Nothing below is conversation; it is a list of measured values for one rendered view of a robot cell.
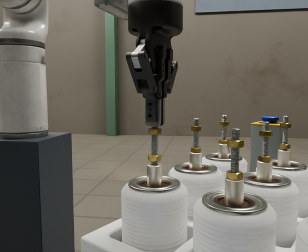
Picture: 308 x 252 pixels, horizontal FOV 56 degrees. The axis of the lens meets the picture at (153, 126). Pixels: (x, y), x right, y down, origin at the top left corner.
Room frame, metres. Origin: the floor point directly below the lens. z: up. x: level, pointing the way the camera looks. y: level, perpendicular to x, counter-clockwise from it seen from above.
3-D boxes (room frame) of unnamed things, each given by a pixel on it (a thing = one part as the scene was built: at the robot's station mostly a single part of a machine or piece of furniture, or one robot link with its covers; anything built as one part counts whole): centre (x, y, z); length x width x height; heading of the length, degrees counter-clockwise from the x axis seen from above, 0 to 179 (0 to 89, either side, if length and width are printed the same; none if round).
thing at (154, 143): (0.41, 0.00, 0.31); 0.01 x 0.01 x 0.08
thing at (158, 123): (0.41, 0.00, 0.36); 0.02 x 0.01 x 0.04; 66
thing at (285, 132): (0.53, -0.24, 0.31); 0.01 x 0.01 x 0.08
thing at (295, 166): (0.53, -0.24, 0.25); 0.08 x 0.08 x 0.01
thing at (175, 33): (0.41, 0.00, 0.46); 0.08 x 0.08 x 0.09
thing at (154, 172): (0.41, 0.00, 0.26); 0.02 x 0.02 x 0.03
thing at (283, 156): (0.53, -0.24, 0.26); 0.02 x 0.02 x 0.03
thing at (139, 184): (0.41, 0.00, 0.25); 0.08 x 0.08 x 0.01
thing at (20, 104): (0.58, 0.26, 0.39); 0.09 x 0.09 x 0.17; 82
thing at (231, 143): (0.34, -0.10, 0.32); 0.02 x 0.02 x 0.01; 63
